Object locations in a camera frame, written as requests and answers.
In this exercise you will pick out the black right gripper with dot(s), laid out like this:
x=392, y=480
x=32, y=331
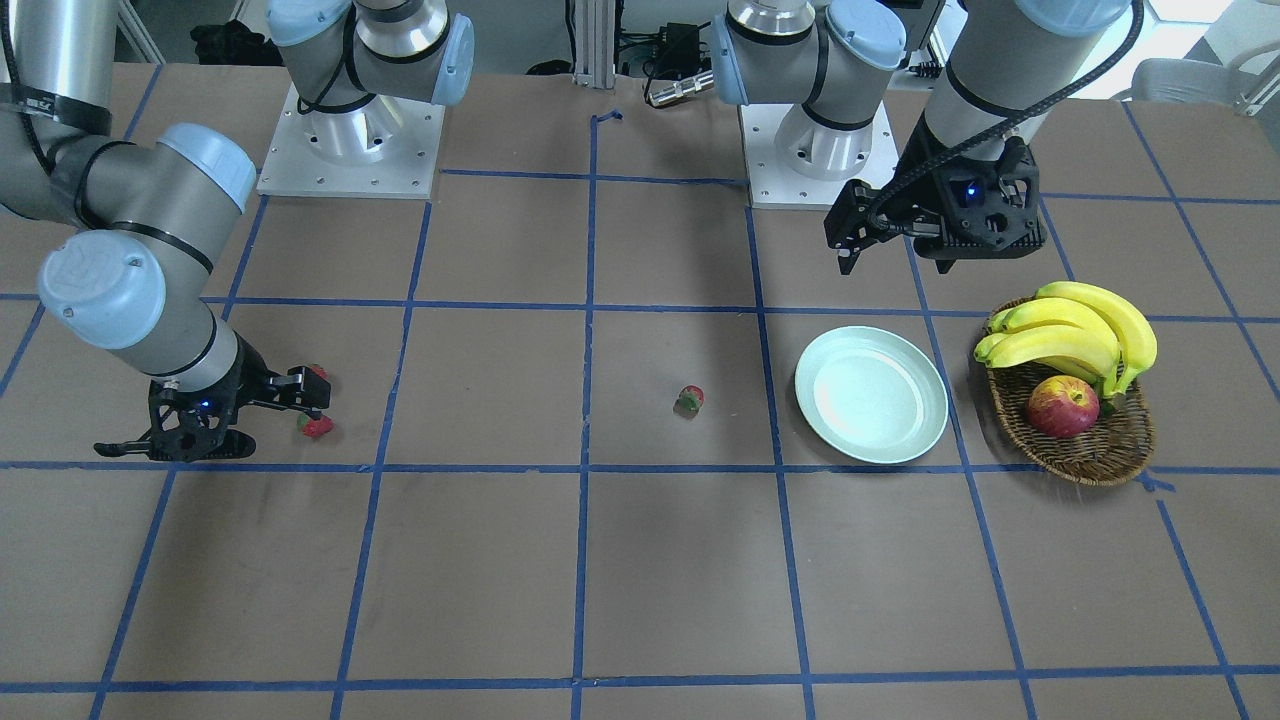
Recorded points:
x=246, y=385

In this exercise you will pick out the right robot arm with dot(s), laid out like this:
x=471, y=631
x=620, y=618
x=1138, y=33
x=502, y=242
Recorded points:
x=149, y=224

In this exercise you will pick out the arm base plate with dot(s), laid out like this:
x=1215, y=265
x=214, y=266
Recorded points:
x=795, y=164
x=386, y=150

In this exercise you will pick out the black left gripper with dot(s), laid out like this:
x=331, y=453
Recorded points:
x=922, y=186

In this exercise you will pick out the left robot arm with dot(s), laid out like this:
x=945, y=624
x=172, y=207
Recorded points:
x=1011, y=63

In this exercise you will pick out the black power adapter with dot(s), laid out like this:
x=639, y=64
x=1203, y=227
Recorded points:
x=678, y=50

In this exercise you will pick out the aluminium frame post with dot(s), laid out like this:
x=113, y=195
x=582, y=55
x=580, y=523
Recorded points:
x=594, y=31

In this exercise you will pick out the brown wicker basket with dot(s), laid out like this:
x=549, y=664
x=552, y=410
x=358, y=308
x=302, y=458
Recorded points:
x=1115, y=450

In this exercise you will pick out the yellow banana bunch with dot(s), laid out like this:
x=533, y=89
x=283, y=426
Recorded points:
x=1077, y=328

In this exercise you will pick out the light green plate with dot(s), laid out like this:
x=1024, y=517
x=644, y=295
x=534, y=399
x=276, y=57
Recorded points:
x=871, y=394

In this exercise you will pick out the red apple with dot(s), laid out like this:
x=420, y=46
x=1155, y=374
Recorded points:
x=1062, y=406

